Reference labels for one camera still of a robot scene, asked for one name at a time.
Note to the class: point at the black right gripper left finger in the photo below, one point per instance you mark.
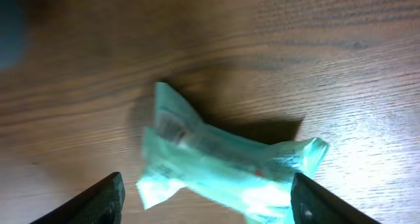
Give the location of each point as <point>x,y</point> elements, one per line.
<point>101,203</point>

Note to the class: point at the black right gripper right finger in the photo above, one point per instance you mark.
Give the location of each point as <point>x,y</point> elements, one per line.
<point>313,204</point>

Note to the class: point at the mint green wipes packet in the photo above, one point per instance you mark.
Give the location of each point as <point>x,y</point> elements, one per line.
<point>253,178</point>

